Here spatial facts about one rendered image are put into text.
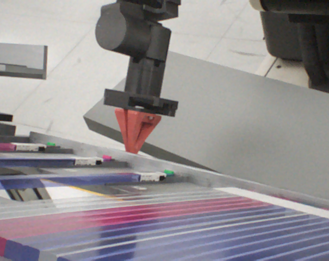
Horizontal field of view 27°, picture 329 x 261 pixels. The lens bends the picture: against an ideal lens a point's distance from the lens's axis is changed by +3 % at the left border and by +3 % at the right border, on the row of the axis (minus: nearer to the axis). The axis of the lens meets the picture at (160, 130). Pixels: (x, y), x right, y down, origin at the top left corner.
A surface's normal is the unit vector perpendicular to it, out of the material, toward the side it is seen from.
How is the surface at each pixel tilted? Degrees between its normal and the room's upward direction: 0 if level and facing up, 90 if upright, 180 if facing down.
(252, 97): 0
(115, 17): 43
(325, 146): 0
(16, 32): 0
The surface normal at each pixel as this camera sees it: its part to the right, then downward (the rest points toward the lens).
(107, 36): -0.57, -0.07
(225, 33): -0.27, -0.72
